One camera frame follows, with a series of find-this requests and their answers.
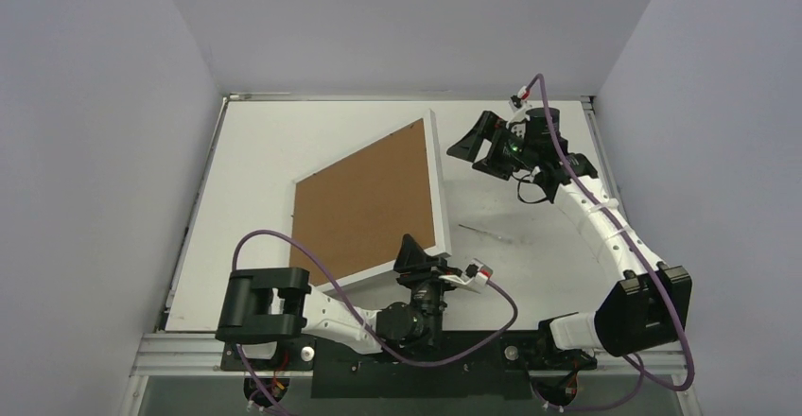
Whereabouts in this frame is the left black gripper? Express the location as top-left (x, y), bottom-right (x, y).
top-left (394, 235), bottom-right (461, 353)

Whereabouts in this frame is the white picture frame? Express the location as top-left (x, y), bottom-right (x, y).
top-left (291, 109), bottom-right (452, 287)

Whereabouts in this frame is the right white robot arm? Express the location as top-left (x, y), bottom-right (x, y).
top-left (446, 108), bottom-right (692, 368)

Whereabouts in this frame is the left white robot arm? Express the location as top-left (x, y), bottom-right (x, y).
top-left (215, 234), bottom-right (461, 370)

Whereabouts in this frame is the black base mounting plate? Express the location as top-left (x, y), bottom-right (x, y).
top-left (220, 330), bottom-right (598, 404)

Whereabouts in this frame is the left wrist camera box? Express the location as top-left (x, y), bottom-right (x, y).
top-left (438, 259), bottom-right (494, 293)

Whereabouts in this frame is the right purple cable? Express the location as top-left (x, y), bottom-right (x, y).
top-left (523, 73), bottom-right (697, 393)

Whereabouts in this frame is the purple cable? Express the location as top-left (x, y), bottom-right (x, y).
top-left (523, 73), bottom-right (697, 393)
top-left (232, 229), bottom-right (520, 416)

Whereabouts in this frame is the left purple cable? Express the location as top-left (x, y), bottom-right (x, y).
top-left (232, 229), bottom-right (520, 416)

